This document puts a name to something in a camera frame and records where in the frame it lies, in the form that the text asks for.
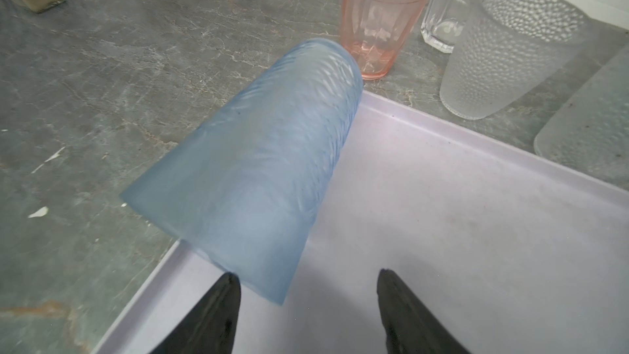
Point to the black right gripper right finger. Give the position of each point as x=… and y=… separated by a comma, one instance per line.
x=409, y=325

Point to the frosted dimpled glass right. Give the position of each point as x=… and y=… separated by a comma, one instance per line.
x=589, y=133

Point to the tall blue textured glass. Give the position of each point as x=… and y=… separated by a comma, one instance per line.
x=244, y=189

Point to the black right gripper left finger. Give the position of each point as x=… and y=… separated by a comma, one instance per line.
x=210, y=327

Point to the small pink plastic glass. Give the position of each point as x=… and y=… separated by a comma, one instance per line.
x=374, y=32

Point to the frosted dimpled glass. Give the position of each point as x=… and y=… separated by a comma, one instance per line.
x=589, y=133
x=506, y=49

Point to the frosted dimpled glass left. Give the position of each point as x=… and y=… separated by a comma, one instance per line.
x=506, y=49

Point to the lilac plastic tray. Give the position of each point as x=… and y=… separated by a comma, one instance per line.
x=511, y=252

